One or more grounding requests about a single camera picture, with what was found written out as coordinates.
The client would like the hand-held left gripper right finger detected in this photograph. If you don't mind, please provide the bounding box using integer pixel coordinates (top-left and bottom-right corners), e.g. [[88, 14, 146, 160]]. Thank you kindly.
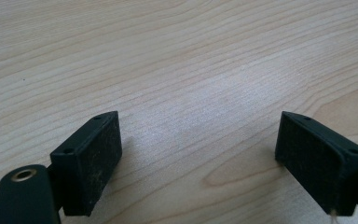
[[274, 110, 358, 217]]

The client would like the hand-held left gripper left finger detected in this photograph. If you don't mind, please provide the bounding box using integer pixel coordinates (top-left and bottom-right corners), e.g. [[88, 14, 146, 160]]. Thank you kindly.
[[49, 110, 123, 217]]

